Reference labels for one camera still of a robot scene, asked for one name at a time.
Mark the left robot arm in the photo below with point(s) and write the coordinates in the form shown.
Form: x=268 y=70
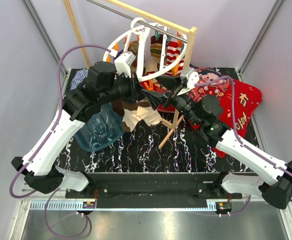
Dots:
x=105 y=82

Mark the blue striped cloth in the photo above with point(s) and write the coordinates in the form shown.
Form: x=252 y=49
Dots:
x=80 y=75

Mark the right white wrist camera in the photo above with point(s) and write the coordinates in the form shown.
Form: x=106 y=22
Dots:
x=190 y=77

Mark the brown beige striped sock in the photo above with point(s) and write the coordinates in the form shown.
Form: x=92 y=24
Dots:
x=156 y=48

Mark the metal hanging rod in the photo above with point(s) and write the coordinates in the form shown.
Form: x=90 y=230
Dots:
x=146 y=19

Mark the blue plastic basket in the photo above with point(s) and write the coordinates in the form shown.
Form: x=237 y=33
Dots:
x=102 y=130

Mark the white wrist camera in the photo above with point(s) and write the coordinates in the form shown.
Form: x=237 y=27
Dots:
x=123 y=63
x=190 y=77

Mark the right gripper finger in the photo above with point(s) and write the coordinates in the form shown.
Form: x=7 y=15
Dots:
x=154 y=98
x=172 y=83

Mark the orange clothes peg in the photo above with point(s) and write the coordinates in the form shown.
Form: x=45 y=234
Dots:
x=148 y=85

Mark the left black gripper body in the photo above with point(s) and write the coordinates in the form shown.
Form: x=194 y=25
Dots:
x=126 y=88

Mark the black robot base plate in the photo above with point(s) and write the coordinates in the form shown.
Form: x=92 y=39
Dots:
x=183 y=191

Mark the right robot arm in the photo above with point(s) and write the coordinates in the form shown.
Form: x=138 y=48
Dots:
x=273 y=180

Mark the red white striped sock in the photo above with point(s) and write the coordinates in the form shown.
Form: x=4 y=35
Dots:
x=173 y=51

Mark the white round sock hanger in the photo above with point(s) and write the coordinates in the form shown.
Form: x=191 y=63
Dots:
x=150 y=66

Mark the red cartoon blanket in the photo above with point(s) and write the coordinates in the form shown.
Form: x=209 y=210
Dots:
x=226 y=106

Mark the beige brown block sock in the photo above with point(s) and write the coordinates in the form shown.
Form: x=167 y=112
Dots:
x=146 y=113

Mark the wooden clothes rack frame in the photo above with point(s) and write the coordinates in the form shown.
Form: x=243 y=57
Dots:
x=141 y=26

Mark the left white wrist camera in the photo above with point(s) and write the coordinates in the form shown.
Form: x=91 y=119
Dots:
x=123 y=63

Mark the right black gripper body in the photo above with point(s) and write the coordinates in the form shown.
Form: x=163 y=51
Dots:
x=185 y=104

